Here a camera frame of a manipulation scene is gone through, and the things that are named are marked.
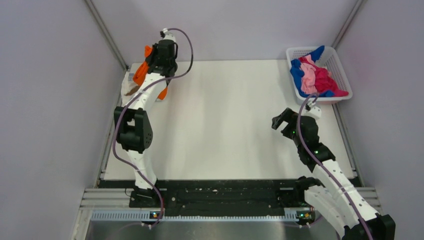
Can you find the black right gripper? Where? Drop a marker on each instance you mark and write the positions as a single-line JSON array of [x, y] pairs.
[[289, 116]]

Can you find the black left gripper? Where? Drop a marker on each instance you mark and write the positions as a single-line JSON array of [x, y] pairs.
[[150, 59]]

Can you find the orange t shirt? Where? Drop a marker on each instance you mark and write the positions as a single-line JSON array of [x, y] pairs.
[[141, 72]]

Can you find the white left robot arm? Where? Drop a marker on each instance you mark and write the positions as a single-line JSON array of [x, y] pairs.
[[133, 130]]

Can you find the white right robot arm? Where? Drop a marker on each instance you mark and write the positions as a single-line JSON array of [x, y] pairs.
[[328, 190]]

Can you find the light pink t shirt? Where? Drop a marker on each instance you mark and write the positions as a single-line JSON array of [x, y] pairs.
[[315, 78]]

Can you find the blue t shirt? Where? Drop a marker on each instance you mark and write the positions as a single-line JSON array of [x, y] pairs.
[[293, 55]]

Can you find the magenta t shirt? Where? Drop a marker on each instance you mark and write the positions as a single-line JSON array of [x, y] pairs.
[[331, 87]]

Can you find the white plastic laundry basket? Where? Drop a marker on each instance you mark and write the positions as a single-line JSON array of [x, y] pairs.
[[332, 63]]

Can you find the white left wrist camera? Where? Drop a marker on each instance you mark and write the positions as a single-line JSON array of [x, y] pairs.
[[167, 35]]

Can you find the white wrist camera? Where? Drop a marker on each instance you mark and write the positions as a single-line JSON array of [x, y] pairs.
[[312, 110], [167, 35]]

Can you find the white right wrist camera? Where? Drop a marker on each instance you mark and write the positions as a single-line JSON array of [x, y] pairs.
[[312, 110]]

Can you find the left corner aluminium post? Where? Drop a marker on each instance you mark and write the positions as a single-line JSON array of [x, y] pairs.
[[98, 20]]

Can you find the corner aluminium post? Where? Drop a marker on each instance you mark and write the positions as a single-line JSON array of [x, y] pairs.
[[98, 20], [351, 16]]

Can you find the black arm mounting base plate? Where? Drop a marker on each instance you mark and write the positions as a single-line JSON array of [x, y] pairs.
[[220, 198]]

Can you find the right corner aluminium post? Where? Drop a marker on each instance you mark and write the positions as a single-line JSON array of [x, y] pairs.
[[351, 16]]

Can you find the aluminium frame rail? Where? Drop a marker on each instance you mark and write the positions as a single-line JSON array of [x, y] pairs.
[[116, 204]]

